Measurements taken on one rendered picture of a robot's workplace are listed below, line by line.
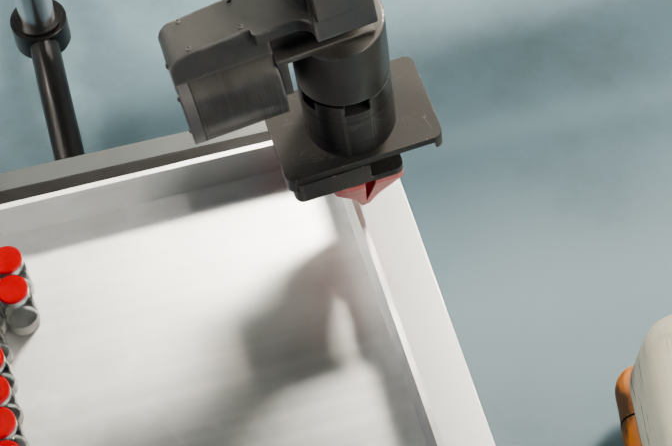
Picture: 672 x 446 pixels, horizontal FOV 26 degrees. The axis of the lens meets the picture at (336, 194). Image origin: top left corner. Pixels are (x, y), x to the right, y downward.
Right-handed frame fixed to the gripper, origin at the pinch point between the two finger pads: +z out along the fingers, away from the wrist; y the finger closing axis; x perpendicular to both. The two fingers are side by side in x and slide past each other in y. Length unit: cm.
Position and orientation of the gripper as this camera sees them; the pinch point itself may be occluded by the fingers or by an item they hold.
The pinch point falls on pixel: (361, 190)
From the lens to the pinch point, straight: 99.2
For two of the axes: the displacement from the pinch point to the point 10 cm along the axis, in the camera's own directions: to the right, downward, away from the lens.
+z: 1.0, 5.0, 8.6
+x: 2.9, 8.1, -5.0
